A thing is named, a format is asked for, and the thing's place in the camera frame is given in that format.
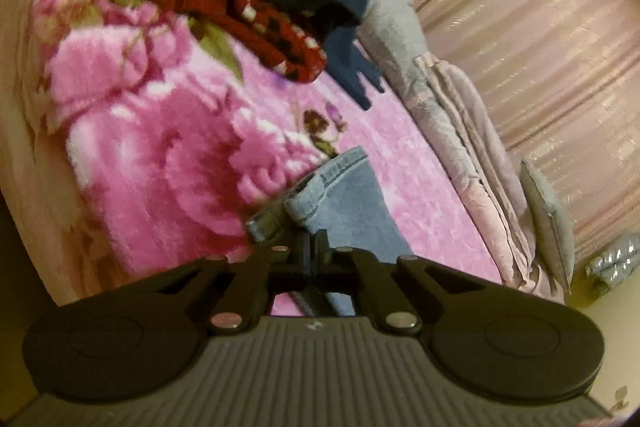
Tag grey and pink folded quilt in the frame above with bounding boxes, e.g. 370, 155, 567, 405
356, 0, 566, 303

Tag pink curtain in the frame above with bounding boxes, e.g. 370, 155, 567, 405
405, 0, 640, 258

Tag grey pillow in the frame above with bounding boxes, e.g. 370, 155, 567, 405
520, 158, 576, 290

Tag blue jeans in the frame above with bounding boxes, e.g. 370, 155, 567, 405
246, 146, 416, 318

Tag pink floral blanket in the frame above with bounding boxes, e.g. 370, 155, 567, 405
20, 0, 503, 308

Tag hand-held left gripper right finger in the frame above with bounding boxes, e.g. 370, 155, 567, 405
312, 231, 481, 334

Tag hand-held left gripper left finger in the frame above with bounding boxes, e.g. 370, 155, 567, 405
150, 232, 313, 335

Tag silver shiny cloth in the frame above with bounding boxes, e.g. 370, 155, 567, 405
585, 243, 640, 295

